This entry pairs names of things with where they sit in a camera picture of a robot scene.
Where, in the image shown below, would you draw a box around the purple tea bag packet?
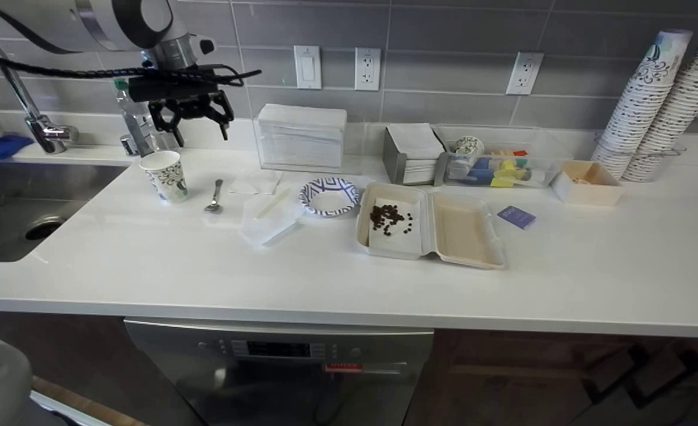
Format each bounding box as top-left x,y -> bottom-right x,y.
498,202 -> 537,232

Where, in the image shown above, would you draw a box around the yellow sugar packets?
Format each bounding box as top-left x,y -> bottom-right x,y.
487,154 -> 534,188

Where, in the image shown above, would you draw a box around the green capped soap bottle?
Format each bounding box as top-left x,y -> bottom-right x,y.
114,76 -> 163,157

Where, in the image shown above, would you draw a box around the clear condiment tray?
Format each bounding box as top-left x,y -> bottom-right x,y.
441,133 -> 552,191

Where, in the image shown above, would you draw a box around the stainless steel sink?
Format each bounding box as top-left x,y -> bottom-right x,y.
0,160 -> 130,265

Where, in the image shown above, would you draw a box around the patterned paper cup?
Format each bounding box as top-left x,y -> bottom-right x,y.
139,149 -> 193,202

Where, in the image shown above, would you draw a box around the blue white paper bowl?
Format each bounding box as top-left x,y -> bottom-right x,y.
298,175 -> 365,219

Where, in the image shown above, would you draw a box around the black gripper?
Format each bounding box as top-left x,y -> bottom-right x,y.
146,92 -> 238,149

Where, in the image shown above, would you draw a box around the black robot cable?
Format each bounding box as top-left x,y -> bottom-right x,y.
0,0 -> 264,88

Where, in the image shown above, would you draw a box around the grey metal napkin holder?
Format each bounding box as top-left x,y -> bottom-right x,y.
382,120 -> 447,186

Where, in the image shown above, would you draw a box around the white light switch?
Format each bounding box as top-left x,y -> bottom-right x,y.
292,43 -> 325,92

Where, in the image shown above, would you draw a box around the small round patterned container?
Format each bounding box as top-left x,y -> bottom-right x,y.
449,134 -> 487,160

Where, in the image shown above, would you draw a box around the blue sponge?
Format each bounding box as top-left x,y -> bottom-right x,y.
0,129 -> 36,163

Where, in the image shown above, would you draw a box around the curved chrome faucet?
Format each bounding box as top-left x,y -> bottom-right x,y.
0,26 -> 60,149

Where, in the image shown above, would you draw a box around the small beige open box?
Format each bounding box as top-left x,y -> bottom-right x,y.
549,157 -> 626,207

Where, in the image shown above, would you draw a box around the stainless steel dishwasher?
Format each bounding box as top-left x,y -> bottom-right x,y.
123,316 -> 437,426

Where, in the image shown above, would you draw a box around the chrome faucet knob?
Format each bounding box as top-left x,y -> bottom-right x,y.
44,120 -> 81,155

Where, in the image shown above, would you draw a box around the clear wrapper with plastic knife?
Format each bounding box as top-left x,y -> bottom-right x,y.
223,169 -> 303,227

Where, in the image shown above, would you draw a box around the white wall outlet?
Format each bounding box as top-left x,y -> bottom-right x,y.
505,49 -> 546,96
353,45 -> 383,92

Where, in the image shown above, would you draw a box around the dark wooden cabinet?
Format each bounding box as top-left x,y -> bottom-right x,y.
0,309 -> 698,426

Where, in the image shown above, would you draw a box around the white foam clamshell container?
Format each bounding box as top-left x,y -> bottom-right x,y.
353,182 -> 512,271

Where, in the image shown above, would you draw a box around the shiny metal spoon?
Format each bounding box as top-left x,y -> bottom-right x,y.
202,176 -> 228,214

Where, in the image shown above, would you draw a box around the stack of patterned paper cups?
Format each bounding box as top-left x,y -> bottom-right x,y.
592,29 -> 695,182
622,18 -> 698,185

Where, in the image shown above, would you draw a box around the blue sugar packets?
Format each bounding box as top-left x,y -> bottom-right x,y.
467,154 -> 499,188

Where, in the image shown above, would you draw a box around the wooden strip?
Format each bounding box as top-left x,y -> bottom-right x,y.
29,374 -> 146,426

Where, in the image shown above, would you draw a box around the pile of coffee beans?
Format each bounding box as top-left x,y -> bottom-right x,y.
368,201 -> 417,238

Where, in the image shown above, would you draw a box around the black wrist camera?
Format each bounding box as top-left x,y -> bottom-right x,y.
129,66 -> 242,101

